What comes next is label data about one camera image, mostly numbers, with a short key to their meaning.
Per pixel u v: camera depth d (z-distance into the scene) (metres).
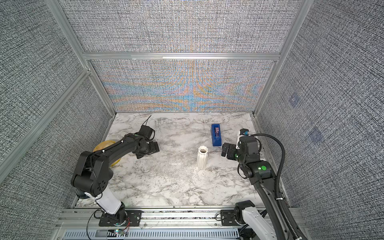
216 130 1.00
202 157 0.80
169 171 0.89
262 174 0.48
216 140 0.97
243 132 0.63
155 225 0.73
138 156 0.84
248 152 0.52
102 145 0.95
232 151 0.65
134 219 0.74
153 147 0.85
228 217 0.73
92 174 0.47
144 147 0.75
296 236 0.37
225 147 0.66
